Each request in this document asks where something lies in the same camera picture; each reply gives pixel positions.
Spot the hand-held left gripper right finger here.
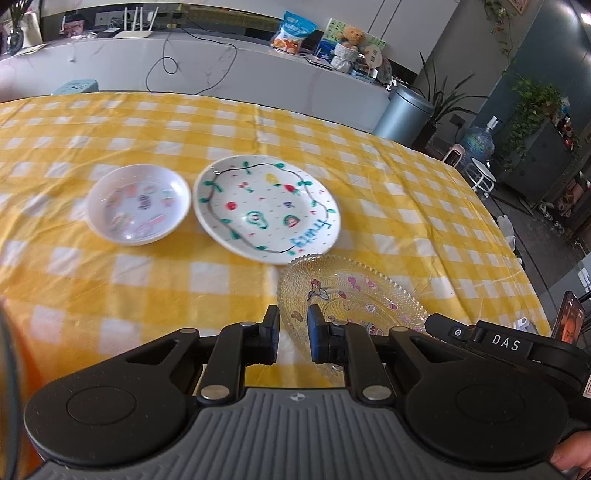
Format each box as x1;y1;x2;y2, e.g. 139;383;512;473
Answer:
307;305;444;403

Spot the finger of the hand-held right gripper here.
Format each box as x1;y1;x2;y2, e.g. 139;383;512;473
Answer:
425;313;481;344

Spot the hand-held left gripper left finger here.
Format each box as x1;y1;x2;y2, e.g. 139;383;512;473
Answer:
122;305;281;408

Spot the clear glass plate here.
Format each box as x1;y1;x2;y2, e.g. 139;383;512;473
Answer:
277;254;430;386

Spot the large white painted plate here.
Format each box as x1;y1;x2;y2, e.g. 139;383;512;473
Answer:
193;155;341;266

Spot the small white printed plate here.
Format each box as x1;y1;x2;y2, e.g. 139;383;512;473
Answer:
87;165;191;246

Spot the person's right hand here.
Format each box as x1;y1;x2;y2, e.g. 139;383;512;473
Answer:
551;431;591;474

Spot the smartphone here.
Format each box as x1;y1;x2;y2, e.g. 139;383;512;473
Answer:
551;291;585;344

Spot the yellow checked tablecloth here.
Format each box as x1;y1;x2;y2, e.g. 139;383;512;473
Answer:
0;90;555;480

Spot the white round stool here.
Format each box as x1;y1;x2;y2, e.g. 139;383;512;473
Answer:
464;157;497;199

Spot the blue water bottle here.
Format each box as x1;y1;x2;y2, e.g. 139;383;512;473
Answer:
462;116;502;162

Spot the grey cabinet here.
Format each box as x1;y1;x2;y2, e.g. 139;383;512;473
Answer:
503;120;587;208

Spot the grey trash can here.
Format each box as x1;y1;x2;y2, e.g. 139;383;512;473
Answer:
373;85;435;139

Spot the potted long-leaf plant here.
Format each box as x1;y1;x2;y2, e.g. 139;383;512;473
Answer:
411;51;490;153

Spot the bushy green vine plant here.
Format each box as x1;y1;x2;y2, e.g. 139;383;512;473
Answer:
501;78;578;162

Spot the white marble television cabinet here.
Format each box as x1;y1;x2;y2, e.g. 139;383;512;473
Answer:
0;32;398;134

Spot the round paper fan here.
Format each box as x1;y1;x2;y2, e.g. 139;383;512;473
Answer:
362;37;386;65

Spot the teddy bear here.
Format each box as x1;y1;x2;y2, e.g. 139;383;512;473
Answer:
331;27;365;72

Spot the blue snack bag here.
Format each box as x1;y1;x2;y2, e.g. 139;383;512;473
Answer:
271;11;317;55

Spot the green painting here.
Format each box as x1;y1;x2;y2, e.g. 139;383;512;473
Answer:
318;18;370;51

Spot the hanging vine plant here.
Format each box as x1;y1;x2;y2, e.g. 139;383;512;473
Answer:
482;0;518;61

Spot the light blue stool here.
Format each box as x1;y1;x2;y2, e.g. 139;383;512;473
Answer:
51;79;99;95

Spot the white router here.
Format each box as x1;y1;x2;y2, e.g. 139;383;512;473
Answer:
113;7;160;38

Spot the black cable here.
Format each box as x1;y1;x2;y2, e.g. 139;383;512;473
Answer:
145;28;238;93

